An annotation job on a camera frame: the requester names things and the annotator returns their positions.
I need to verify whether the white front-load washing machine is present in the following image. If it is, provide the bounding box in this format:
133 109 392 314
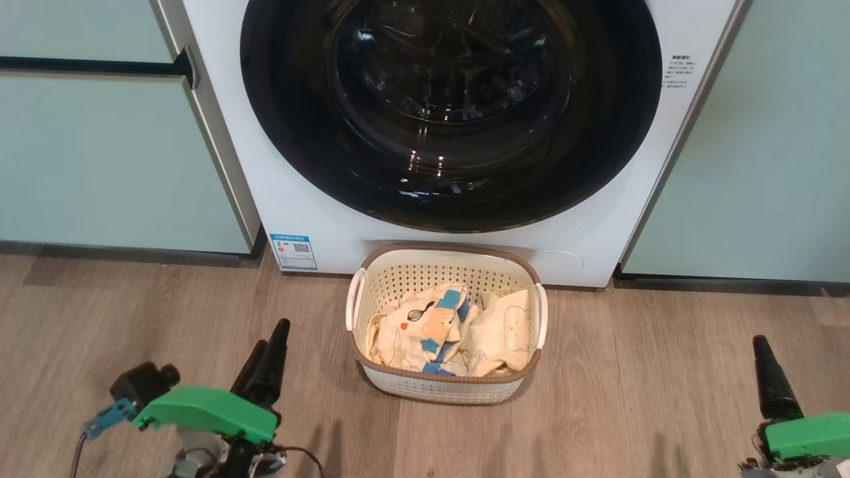
154 0 754 289

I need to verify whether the round white filter cover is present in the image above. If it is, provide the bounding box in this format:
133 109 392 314
531 250 585 283

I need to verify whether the pale green cabinet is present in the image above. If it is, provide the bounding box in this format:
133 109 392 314
621 0 850 283
0 0 261 256

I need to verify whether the black round washer door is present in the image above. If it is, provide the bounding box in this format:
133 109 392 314
240 0 663 233

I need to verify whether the blue energy label sticker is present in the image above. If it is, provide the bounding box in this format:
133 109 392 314
270 232 318 271

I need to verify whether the cable with blue connector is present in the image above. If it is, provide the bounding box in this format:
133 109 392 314
70 398 137 478

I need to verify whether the cream garment blue cartoon print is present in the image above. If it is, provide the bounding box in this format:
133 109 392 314
367 284 480 376

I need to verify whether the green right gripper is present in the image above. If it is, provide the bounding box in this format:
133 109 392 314
752 335 850 462

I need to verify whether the cream garment bear outline print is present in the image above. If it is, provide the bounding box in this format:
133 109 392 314
465 289 533 378

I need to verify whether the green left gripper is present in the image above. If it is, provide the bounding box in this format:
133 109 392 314
131 319 292 444

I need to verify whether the cream laundry basket brown rim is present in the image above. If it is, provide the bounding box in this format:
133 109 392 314
345 243 549 406

